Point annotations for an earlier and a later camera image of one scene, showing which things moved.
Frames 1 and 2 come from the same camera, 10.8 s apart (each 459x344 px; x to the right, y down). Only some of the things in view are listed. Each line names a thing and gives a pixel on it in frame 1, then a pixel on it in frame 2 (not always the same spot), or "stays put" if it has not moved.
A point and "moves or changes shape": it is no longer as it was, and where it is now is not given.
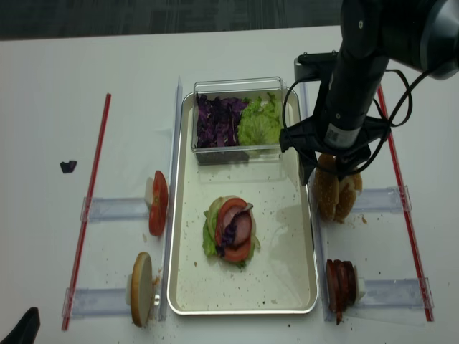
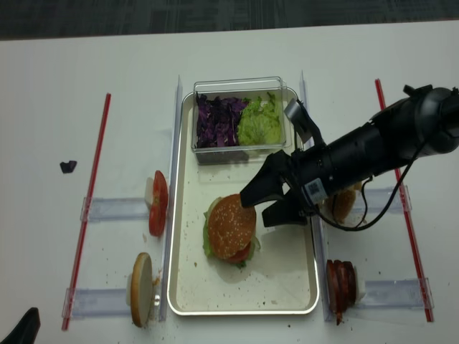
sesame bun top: [326, 185] moves or changes shape
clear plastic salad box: [237, 120] stays put
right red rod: [413, 244] stays put
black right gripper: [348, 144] -> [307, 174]
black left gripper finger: [26, 330] stays put
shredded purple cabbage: [217, 121] stays put
